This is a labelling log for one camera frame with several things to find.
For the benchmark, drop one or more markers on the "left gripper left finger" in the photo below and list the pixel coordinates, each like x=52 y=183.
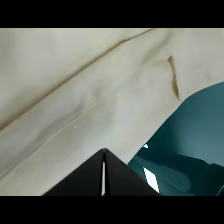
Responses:
x=83 y=180

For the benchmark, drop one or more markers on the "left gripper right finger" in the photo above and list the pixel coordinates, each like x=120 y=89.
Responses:
x=128 y=181

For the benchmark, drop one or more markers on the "cream shirt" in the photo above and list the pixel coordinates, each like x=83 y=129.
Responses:
x=83 y=93

